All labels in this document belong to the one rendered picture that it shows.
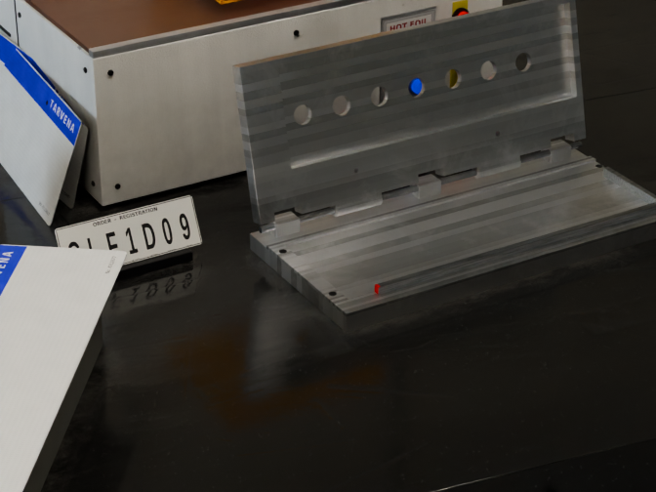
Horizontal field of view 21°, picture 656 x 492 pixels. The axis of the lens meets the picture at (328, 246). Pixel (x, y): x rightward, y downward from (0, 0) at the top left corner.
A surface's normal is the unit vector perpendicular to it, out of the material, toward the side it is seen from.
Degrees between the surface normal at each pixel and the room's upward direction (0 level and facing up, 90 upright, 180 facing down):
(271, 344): 0
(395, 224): 0
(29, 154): 69
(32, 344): 0
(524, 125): 76
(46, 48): 90
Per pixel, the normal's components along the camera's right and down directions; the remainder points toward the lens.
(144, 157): 0.51, 0.41
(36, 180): -0.83, -0.12
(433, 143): 0.49, 0.19
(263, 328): 0.00, -0.88
